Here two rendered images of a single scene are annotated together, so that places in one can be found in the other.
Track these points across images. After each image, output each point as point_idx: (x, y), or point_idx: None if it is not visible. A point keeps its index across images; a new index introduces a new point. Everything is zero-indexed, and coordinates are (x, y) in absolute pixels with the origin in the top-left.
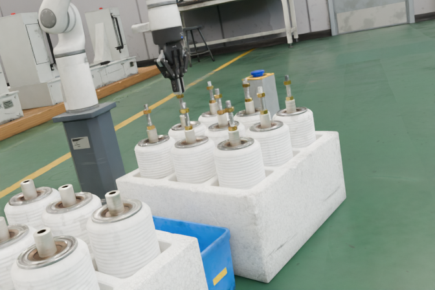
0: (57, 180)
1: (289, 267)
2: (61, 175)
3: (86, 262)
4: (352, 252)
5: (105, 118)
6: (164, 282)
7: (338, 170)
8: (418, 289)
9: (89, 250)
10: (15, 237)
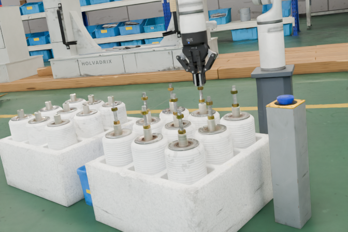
0: (330, 116)
1: (106, 228)
2: (344, 114)
3: (33, 130)
4: None
5: (272, 82)
6: (42, 158)
7: (187, 227)
8: None
9: (77, 135)
10: (61, 112)
